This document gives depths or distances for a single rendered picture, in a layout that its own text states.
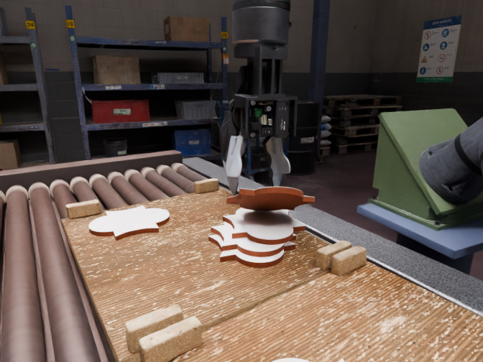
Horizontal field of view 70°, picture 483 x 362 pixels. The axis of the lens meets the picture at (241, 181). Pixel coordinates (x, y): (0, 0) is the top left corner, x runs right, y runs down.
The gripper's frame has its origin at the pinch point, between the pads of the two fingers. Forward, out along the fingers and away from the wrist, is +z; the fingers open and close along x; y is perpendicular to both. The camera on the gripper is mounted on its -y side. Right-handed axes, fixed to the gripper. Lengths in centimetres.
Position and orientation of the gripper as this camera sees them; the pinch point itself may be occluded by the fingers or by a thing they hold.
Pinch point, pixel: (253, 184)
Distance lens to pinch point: 54.2
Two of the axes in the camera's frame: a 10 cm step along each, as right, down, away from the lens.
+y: 2.7, 2.8, -9.2
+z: -0.1, 9.6, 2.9
